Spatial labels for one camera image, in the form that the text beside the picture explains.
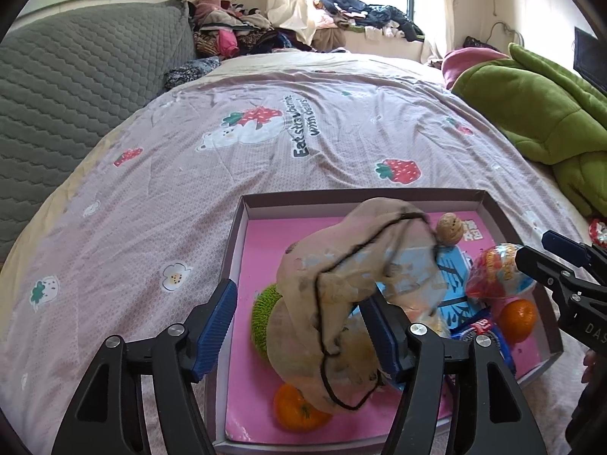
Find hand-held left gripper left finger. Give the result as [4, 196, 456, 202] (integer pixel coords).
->
[50, 279, 239, 455]

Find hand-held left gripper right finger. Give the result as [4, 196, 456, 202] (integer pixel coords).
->
[360, 291, 546, 455]

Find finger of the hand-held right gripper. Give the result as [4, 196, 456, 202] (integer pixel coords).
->
[542, 230, 607, 285]
[515, 245, 607, 328]

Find red capsule toy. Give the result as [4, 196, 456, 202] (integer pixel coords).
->
[465, 243, 538, 300]

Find green fuzzy ring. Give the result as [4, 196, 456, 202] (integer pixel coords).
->
[250, 283, 285, 358]

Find orange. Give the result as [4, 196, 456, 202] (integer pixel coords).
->
[274, 384, 333, 432]
[495, 298, 538, 344]

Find grey shallow box pink inside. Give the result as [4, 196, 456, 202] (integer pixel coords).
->
[206, 188, 565, 453]

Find blue cookie packet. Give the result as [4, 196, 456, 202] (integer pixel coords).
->
[450, 315, 515, 375]

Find walnut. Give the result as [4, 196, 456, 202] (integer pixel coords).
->
[436, 213, 466, 247]

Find cream drawstring bag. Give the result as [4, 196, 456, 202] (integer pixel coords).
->
[266, 196, 451, 411]

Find person's right hand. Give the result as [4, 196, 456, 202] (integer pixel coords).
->
[583, 348, 600, 381]

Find green fleece blanket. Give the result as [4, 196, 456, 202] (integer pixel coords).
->
[450, 42, 607, 216]

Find strawberry print bed sheet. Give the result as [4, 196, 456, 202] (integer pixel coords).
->
[0, 76, 598, 455]

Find magenta pillow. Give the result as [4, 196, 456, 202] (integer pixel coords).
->
[442, 47, 510, 90]

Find dark patterned cloth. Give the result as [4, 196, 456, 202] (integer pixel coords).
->
[164, 57, 223, 90]

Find cream curtain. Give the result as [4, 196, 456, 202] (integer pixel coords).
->
[422, 0, 457, 64]
[266, 0, 316, 50]

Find grey quilted headboard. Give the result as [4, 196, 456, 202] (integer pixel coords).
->
[0, 2, 195, 266]

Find pile of clothes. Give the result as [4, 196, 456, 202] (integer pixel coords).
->
[192, 0, 314, 58]

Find dark clothes on windowsill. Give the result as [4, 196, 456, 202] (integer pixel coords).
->
[313, 0, 425, 42]

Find black wall television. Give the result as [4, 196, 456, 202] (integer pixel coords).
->
[574, 27, 607, 98]

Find white wall cable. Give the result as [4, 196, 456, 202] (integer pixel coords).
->
[488, 21, 525, 46]

